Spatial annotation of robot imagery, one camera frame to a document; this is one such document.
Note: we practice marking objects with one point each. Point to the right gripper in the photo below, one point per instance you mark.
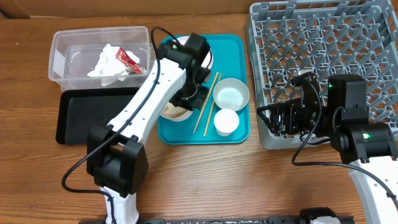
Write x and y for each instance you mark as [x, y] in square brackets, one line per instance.
[277, 114]

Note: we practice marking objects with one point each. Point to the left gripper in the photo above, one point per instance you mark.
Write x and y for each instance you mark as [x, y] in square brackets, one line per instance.
[198, 101]

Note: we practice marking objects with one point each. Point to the pink bowl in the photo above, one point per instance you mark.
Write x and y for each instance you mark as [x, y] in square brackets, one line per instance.
[175, 113]

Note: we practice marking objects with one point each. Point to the grey bowl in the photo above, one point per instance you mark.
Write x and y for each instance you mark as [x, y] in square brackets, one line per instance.
[231, 93]

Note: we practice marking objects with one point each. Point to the white cup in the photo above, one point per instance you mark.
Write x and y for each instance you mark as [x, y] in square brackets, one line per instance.
[226, 121]

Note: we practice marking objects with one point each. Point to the red strawberry wrapper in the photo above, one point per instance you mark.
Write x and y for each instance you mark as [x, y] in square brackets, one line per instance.
[134, 67]

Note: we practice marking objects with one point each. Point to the white napkin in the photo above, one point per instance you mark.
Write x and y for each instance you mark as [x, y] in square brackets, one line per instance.
[109, 68]

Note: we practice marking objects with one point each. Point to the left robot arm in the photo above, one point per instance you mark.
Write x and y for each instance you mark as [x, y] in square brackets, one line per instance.
[116, 156]

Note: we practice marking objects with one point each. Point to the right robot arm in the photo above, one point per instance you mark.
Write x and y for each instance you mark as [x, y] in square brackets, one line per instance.
[367, 149]

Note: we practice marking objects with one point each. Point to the wooden chopstick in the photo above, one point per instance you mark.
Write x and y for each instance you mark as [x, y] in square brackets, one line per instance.
[211, 109]
[205, 102]

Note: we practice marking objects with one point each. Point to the pink plate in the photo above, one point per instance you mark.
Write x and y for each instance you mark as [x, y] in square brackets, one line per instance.
[210, 60]

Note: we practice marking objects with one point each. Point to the teal serving tray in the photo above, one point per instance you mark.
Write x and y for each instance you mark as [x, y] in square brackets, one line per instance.
[228, 58]

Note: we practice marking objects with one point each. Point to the clear plastic bin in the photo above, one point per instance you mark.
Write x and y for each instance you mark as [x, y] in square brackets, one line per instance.
[75, 53]

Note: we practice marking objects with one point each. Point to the black tray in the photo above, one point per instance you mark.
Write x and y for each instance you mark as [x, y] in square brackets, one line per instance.
[80, 110]

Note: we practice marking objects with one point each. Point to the grey dish rack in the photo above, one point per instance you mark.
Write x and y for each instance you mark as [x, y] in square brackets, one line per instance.
[330, 38]

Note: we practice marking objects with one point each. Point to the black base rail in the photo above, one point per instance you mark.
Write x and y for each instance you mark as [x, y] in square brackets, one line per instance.
[306, 216]

